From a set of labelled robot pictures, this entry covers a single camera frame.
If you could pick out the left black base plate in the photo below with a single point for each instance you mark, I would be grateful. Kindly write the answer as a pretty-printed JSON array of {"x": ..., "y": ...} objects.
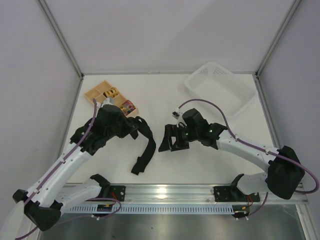
[{"x": 117, "y": 192}]

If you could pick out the black necktie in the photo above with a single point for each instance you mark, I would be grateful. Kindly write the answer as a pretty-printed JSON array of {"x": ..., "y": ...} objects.
[{"x": 142, "y": 127}]

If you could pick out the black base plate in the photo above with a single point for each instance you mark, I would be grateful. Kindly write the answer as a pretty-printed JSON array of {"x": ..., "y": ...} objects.
[
  {"x": 117, "y": 192},
  {"x": 228, "y": 194}
]

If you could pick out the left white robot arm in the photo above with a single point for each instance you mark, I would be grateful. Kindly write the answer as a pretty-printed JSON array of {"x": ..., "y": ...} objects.
[{"x": 44, "y": 202}]

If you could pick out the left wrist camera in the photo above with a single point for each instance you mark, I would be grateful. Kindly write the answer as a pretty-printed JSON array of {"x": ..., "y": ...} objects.
[{"x": 107, "y": 101}]

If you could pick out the yellow patterned rolled tie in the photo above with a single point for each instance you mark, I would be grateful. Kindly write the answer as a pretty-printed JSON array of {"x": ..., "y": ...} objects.
[{"x": 111, "y": 92}]

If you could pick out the white plastic basket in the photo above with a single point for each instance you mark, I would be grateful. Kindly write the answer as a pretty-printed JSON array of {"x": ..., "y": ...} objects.
[{"x": 216, "y": 84}]

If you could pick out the wooden compartment box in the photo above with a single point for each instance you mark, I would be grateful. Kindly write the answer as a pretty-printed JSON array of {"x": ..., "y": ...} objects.
[{"x": 96, "y": 93}]

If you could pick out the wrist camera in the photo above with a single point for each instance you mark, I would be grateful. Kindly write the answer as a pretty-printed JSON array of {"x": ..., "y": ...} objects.
[
  {"x": 107, "y": 101},
  {"x": 178, "y": 115}
]

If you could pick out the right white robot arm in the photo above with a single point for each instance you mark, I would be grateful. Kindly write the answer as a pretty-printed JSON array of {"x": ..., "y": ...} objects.
[{"x": 280, "y": 173}]

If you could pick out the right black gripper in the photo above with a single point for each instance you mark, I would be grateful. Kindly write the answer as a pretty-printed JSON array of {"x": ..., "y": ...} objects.
[{"x": 178, "y": 138}]

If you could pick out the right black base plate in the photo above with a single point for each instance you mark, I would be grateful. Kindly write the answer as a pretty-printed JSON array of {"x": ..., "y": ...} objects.
[{"x": 228, "y": 194}]

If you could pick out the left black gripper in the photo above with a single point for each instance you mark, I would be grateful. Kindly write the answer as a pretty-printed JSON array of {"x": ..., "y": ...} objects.
[{"x": 132, "y": 128}]

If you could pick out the colourful dotted rolled tie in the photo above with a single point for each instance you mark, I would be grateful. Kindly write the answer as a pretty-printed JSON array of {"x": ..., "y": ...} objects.
[{"x": 127, "y": 107}]

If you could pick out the aluminium mounting rail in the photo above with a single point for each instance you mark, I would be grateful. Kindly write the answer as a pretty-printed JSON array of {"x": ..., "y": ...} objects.
[{"x": 189, "y": 194}]

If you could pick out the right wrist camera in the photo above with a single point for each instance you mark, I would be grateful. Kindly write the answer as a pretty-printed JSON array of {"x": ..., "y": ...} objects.
[{"x": 178, "y": 115}]

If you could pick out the white slotted cable duct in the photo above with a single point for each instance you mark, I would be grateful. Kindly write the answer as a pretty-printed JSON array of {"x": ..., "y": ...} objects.
[{"x": 202, "y": 209}]

